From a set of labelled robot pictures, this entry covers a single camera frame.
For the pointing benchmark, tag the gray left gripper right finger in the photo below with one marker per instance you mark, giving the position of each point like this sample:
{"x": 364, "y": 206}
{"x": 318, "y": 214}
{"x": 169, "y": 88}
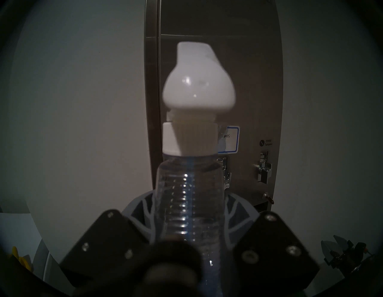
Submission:
{"x": 269, "y": 254}

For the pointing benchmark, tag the gray left gripper left finger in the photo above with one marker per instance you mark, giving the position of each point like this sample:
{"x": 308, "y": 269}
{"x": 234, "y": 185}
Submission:
{"x": 98, "y": 248}

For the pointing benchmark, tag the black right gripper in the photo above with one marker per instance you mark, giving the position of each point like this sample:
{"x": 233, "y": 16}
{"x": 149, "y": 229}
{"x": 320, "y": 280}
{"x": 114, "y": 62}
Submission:
{"x": 350, "y": 259}

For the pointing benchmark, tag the blue cleaner spray bottle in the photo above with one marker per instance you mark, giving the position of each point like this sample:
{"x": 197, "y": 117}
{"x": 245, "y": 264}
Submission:
{"x": 197, "y": 86}

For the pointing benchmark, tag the yellow cleaning cloth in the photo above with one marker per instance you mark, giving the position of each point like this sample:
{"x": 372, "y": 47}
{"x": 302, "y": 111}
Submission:
{"x": 22, "y": 260}

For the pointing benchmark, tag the white overbed table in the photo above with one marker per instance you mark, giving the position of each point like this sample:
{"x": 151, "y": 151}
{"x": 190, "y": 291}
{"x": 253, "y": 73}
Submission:
{"x": 18, "y": 230}

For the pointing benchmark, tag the stainless steel wall dispenser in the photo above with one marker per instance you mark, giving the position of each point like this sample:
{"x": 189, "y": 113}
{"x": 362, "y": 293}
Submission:
{"x": 254, "y": 89}

